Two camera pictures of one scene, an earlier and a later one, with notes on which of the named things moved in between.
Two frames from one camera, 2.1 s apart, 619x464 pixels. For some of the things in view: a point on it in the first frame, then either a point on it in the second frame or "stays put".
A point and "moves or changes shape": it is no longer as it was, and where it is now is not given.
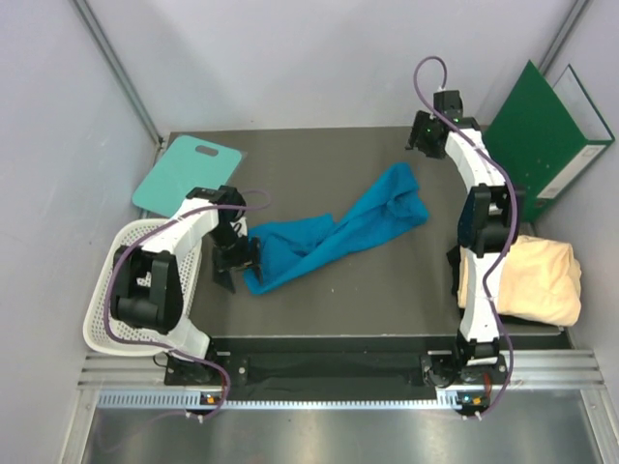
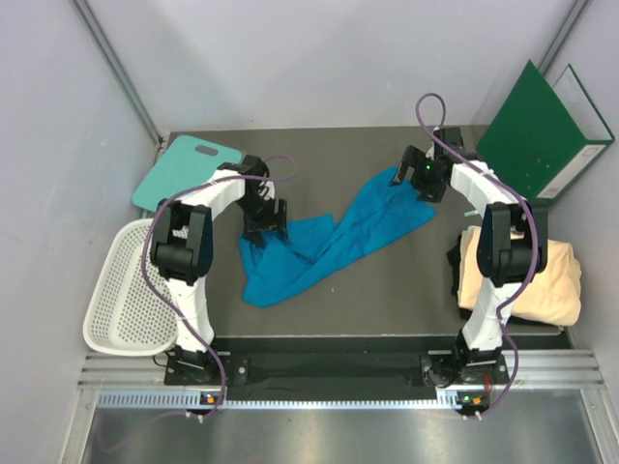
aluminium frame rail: x=110 y=54 stays put
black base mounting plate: x=338 y=370 stays put
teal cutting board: x=187 y=165 stays put
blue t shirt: x=394 y=198 moves or changes shape
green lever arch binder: x=544 y=137 stays put
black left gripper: x=243 y=258 to x=253 y=228
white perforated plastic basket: x=103 y=331 stays put
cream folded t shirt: x=539 y=282 stays put
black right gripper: x=421 y=123 to x=417 y=159
